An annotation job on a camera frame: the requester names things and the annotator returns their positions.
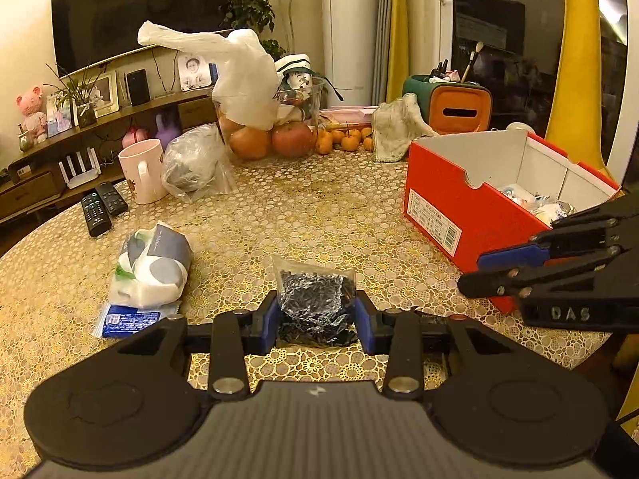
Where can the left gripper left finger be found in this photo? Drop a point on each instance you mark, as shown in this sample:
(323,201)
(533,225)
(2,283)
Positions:
(236,335)

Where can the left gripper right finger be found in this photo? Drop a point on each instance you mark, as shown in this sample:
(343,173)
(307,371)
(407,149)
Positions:
(397,335)

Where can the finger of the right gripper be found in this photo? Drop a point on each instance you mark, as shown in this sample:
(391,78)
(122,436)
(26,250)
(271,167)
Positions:
(608,274)
(576,238)

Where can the black beads plastic bag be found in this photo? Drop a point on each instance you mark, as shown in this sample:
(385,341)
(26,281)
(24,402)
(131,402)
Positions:
(316,304)

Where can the red cardboard box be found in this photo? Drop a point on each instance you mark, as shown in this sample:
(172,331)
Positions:
(472,193)

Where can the white grey crumpled bag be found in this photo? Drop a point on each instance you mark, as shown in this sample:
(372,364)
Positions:
(152,268)

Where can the yellow giraffe toy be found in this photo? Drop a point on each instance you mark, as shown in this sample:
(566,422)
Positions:
(575,121)

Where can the blue tissue pack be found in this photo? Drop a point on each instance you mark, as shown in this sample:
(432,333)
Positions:
(118,321)

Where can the clear bag with dark item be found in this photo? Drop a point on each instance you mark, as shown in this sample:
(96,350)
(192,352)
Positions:
(196,165)

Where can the black remote left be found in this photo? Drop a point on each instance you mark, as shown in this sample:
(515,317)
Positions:
(97,219)

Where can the black remote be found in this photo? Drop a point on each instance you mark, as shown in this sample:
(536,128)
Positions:
(97,219)
(113,201)

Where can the black remote right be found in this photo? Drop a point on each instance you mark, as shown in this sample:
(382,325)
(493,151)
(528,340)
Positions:
(113,201)

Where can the orange green tissue box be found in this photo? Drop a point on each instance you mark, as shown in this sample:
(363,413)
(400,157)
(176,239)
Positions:
(451,107)

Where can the red apple left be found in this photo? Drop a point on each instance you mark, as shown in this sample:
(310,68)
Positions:
(250,143)

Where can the red apple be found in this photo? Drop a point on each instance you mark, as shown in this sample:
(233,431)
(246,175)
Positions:
(250,143)
(293,139)

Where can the pink mug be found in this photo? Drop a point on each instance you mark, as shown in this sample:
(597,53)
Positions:
(142,166)

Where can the pile of tangerines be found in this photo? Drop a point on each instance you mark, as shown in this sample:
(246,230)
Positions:
(349,140)

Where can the beige cloth rag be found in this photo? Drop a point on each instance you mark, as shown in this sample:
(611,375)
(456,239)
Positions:
(395,125)

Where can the red apple right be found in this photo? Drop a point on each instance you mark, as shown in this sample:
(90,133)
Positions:
(293,139)

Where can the purple kettlebell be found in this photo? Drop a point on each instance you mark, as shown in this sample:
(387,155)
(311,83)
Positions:
(167,130)

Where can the white router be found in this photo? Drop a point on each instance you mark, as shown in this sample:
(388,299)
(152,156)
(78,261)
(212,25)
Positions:
(80,168)

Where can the pink small case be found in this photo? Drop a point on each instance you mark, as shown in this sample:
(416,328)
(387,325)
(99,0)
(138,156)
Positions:
(134,135)

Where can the pink flat package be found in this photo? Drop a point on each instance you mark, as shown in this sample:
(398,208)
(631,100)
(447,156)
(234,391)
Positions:
(348,115)

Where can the white plastic bag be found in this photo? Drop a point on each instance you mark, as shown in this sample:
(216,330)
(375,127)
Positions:
(247,77)

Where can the yellow curtain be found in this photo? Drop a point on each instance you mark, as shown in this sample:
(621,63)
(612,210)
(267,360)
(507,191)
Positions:
(391,51)

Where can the wooden tv console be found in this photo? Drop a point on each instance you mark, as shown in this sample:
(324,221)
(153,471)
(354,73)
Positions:
(58,171)

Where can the black speaker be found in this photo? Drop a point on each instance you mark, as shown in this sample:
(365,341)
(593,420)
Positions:
(138,87)

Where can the framed photo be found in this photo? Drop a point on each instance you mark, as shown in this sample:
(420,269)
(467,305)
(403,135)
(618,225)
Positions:
(104,94)

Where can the small potted plant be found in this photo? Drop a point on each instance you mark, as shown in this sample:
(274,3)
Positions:
(71,95)

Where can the pink pig plush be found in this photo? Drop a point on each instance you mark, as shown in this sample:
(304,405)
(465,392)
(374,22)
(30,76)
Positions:
(34,124)

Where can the black television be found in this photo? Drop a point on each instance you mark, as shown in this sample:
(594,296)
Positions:
(86,32)

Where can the portrait photo frame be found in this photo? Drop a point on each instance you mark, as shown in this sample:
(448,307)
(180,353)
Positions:
(194,72)

